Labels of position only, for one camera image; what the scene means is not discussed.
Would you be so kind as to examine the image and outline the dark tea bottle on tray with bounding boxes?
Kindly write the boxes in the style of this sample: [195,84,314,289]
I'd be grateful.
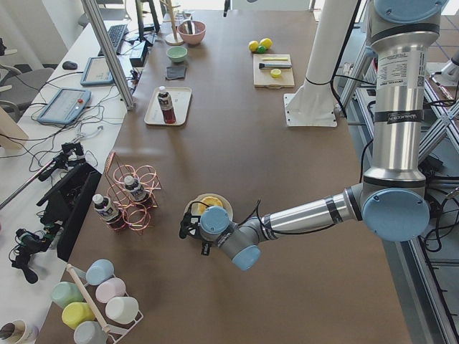
[157,86,176,124]

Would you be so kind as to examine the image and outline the white wire cup rack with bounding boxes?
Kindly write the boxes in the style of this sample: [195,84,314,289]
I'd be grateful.
[65,263,144,343]

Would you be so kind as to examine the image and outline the grey folded cloth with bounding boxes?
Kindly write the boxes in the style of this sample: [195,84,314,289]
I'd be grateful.
[165,65,186,80]

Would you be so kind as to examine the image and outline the white round plate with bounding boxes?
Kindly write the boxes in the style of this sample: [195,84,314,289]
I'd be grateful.
[184,193,233,221]

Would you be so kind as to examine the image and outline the bottle in rack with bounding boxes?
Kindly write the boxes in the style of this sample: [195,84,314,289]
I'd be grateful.
[93,193,126,231]
[123,175,148,203]

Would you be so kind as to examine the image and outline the copper wire bottle rack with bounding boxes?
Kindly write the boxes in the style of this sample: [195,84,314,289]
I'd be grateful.
[103,151,162,234]

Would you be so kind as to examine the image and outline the green lime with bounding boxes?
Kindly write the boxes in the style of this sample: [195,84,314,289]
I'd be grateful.
[256,45,267,54]

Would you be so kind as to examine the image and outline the cream rabbit tray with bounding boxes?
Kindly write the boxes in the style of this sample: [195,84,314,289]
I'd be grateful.
[144,87,192,126]

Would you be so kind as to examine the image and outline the grey cup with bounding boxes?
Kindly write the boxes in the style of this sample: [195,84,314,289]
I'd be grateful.
[73,321,108,344]

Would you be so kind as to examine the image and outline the bottle in rack lower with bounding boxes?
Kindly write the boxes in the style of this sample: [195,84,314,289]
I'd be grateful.
[93,193,126,231]

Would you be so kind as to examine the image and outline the white cup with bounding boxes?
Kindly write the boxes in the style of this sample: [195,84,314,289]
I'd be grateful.
[105,296,139,325]

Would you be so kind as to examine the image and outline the metal ice scoop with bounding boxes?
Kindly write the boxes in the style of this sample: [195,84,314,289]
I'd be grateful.
[183,19,196,35]

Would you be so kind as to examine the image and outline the pink cup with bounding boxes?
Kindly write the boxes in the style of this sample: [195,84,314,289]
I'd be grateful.
[95,277,126,304]

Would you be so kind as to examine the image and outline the steel muddler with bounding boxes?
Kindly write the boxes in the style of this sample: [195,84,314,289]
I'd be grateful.
[258,62,292,70]

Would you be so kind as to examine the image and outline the black computer mouse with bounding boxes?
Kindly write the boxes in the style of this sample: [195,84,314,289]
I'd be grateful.
[62,61,78,70]

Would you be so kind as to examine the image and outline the yellow lemon near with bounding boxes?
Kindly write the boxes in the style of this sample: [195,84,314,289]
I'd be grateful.
[248,40,260,52]

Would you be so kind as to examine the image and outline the half lemon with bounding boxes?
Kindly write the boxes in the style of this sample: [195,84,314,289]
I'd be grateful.
[270,69,282,78]

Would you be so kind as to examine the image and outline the yellow lemon far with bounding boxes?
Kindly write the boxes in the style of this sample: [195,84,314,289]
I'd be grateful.
[260,37,273,49]

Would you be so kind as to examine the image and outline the blue teach pendant near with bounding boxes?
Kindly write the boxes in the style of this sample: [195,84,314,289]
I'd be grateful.
[37,88,92,125]

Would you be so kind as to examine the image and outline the paper cup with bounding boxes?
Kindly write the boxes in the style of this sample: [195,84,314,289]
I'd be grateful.
[1,320,39,344]

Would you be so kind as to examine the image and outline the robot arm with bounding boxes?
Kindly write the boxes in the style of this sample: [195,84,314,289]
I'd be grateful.
[179,1,444,270]

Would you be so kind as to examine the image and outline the bottle in rack upper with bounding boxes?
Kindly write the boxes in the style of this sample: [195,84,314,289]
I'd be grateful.
[123,175,148,203]

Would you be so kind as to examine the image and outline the aluminium frame post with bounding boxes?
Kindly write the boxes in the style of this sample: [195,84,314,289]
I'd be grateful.
[81,0,135,110]

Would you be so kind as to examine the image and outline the pink bowl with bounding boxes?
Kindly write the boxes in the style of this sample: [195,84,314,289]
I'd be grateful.
[177,20,207,45]

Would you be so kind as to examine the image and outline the glazed ring donut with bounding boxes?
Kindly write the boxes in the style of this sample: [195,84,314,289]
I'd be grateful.
[197,196,223,215]

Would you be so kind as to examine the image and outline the black keyboard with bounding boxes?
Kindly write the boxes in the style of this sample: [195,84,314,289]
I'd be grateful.
[108,24,128,54]

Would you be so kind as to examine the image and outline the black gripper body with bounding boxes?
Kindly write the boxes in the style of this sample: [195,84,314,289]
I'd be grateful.
[179,211,202,239]

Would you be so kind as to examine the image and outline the blue cup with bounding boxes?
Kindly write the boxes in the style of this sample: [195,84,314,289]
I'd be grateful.
[85,259,114,286]

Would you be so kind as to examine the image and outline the wooden cutting board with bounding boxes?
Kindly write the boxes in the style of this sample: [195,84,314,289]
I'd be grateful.
[252,54,295,88]

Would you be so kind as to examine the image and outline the blue teach pendant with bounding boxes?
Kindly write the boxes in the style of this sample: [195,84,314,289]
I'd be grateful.
[37,88,92,125]
[80,56,114,87]

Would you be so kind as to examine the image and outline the green cup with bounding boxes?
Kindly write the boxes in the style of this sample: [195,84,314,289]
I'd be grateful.
[50,282,84,309]

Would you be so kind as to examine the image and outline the blue teach pendant far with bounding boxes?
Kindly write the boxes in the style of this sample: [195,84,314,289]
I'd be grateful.
[80,56,114,87]

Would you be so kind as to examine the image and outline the yellow cup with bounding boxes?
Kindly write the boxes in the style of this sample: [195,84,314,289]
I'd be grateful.
[61,302,95,330]

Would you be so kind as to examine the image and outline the wooden mug tree stand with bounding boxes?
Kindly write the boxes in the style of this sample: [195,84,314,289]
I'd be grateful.
[160,0,184,46]

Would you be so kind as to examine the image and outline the yellow plastic knife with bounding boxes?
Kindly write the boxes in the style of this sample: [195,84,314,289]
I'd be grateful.
[262,56,289,61]

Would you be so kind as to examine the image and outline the mint green bowl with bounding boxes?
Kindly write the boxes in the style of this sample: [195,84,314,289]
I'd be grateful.
[166,46,188,63]

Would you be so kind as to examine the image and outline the yellow lemon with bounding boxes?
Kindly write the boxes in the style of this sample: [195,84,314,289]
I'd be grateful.
[248,40,260,52]
[260,37,273,49]

